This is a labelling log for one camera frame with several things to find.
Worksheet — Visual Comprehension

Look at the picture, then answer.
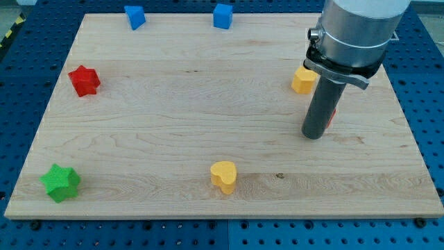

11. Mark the wooden board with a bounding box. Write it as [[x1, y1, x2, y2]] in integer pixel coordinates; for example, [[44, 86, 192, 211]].
[[5, 14, 443, 220]]

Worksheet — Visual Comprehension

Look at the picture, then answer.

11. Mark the yellow heart block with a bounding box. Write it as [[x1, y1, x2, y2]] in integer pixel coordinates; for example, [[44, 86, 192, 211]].
[[210, 161, 237, 194]]

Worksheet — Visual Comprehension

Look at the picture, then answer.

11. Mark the yellow hexagon block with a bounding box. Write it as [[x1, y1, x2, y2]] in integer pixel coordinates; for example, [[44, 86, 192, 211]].
[[291, 66, 318, 94]]

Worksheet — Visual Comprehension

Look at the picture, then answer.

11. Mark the blue triangular block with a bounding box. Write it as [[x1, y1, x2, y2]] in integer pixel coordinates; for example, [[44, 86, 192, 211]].
[[123, 6, 146, 31]]

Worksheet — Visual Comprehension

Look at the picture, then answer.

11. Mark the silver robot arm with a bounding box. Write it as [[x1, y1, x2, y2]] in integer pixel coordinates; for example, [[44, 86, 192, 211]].
[[307, 0, 410, 67]]

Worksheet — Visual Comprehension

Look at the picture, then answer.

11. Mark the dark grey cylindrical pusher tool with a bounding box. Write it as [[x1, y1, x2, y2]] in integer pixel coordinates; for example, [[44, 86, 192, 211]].
[[302, 76, 346, 140]]

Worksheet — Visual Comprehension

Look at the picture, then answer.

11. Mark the black tool clamp with lever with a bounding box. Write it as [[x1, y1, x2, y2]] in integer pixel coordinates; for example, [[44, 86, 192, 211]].
[[303, 44, 386, 90]]

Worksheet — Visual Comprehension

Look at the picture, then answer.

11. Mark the green star block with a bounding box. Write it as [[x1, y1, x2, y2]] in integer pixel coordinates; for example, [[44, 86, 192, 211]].
[[39, 164, 81, 203]]

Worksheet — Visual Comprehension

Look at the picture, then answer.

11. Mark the blue cube block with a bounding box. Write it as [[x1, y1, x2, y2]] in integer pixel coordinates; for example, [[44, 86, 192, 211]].
[[213, 3, 233, 29]]

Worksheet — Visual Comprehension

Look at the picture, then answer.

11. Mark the red block behind tool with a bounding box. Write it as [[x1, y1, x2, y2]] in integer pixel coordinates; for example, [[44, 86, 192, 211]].
[[326, 109, 336, 128]]

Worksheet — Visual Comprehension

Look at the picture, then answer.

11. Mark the red star block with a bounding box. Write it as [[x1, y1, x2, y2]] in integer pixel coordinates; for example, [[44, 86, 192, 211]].
[[68, 65, 101, 97]]

